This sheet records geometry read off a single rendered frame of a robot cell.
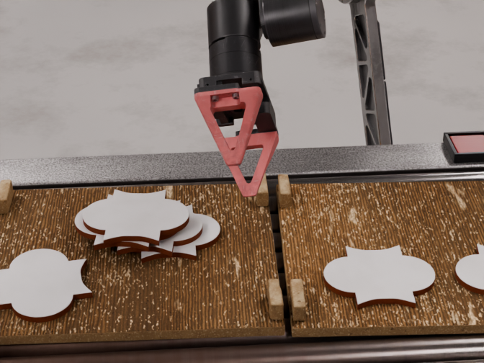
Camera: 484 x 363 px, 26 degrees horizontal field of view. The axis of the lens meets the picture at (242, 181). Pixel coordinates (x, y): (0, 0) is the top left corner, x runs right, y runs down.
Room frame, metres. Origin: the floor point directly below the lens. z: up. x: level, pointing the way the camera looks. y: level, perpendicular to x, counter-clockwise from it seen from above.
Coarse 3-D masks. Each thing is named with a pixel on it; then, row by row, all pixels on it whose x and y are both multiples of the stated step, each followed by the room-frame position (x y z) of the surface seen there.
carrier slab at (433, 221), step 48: (336, 192) 1.37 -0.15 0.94; (384, 192) 1.37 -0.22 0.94; (432, 192) 1.37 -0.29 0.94; (480, 192) 1.37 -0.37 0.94; (288, 240) 1.24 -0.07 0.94; (336, 240) 1.24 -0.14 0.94; (384, 240) 1.24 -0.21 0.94; (432, 240) 1.24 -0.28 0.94; (480, 240) 1.24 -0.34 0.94; (288, 288) 1.13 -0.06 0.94; (432, 288) 1.13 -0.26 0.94
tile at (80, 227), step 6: (108, 198) 1.30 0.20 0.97; (78, 216) 1.25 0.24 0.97; (78, 222) 1.24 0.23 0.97; (78, 228) 1.23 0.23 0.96; (84, 228) 1.22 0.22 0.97; (84, 234) 1.22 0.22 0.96; (90, 234) 1.21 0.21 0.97; (96, 234) 1.21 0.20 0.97; (174, 234) 1.22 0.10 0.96; (96, 240) 1.20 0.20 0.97; (102, 240) 1.20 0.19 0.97; (96, 246) 1.19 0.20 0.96; (102, 246) 1.19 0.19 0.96; (108, 246) 1.19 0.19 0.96; (120, 246) 1.19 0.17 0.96; (126, 246) 1.19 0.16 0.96; (132, 246) 1.19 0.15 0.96; (138, 246) 1.19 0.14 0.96; (144, 246) 1.18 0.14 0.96
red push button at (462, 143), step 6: (450, 138) 1.55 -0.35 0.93; (456, 138) 1.55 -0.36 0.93; (462, 138) 1.55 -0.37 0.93; (468, 138) 1.55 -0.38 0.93; (474, 138) 1.55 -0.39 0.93; (480, 138) 1.55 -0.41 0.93; (456, 144) 1.53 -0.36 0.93; (462, 144) 1.53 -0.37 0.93; (468, 144) 1.53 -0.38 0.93; (474, 144) 1.53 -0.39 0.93; (480, 144) 1.53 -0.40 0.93; (456, 150) 1.51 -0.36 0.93; (462, 150) 1.51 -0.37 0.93; (468, 150) 1.51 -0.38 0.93; (474, 150) 1.51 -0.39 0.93; (480, 150) 1.51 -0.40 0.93
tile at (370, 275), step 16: (352, 256) 1.18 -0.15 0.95; (368, 256) 1.18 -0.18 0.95; (384, 256) 1.18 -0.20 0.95; (400, 256) 1.18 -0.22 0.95; (336, 272) 1.15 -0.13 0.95; (352, 272) 1.15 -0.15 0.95; (368, 272) 1.15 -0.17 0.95; (384, 272) 1.15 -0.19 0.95; (400, 272) 1.15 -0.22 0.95; (416, 272) 1.15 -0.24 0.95; (432, 272) 1.15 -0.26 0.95; (336, 288) 1.11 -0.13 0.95; (352, 288) 1.11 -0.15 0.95; (368, 288) 1.11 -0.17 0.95; (384, 288) 1.11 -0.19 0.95; (400, 288) 1.11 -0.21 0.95; (416, 288) 1.11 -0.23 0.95; (368, 304) 1.09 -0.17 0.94; (400, 304) 1.09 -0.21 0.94
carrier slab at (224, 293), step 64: (64, 192) 1.37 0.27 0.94; (128, 192) 1.37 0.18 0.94; (192, 192) 1.37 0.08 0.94; (0, 256) 1.20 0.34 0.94; (128, 256) 1.20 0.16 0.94; (256, 256) 1.20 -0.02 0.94; (0, 320) 1.06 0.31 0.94; (64, 320) 1.06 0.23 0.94; (128, 320) 1.06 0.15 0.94; (192, 320) 1.06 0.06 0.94; (256, 320) 1.06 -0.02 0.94
